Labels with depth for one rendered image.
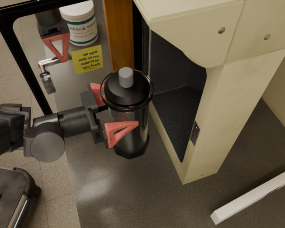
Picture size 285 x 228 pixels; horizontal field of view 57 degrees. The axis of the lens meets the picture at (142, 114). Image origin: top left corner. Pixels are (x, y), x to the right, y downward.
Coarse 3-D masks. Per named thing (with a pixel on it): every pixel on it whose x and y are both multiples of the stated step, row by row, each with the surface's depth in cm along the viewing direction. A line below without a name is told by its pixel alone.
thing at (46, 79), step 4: (44, 76) 64; (48, 76) 63; (44, 80) 63; (48, 80) 63; (44, 84) 64; (48, 84) 65; (52, 84) 65; (48, 88) 66; (52, 88) 66; (48, 92) 67; (52, 92) 67
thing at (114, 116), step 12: (108, 108) 55; (120, 108) 50; (132, 108) 50; (144, 108) 54; (120, 120) 55; (132, 120) 55; (144, 120) 58; (132, 132) 59; (144, 132) 62; (120, 144) 64; (132, 144) 63; (144, 144) 67
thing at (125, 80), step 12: (120, 72) 49; (132, 72) 49; (108, 84) 52; (120, 84) 51; (132, 84) 51; (144, 84) 52; (108, 96) 51; (120, 96) 50; (132, 96) 50; (144, 96) 51
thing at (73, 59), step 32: (32, 0) 50; (96, 0) 55; (128, 0) 58; (32, 32) 54; (64, 32) 58; (96, 32) 61; (128, 32) 65; (32, 64) 60; (64, 64) 64; (96, 64) 68; (128, 64) 74; (64, 96) 72
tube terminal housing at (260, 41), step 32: (256, 0) 30; (256, 32) 34; (224, 64) 37; (256, 64) 40; (224, 96) 44; (256, 96) 48; (160, 128) 82; (192, 128) 56; (224, 128) 54; (192, 160) 62
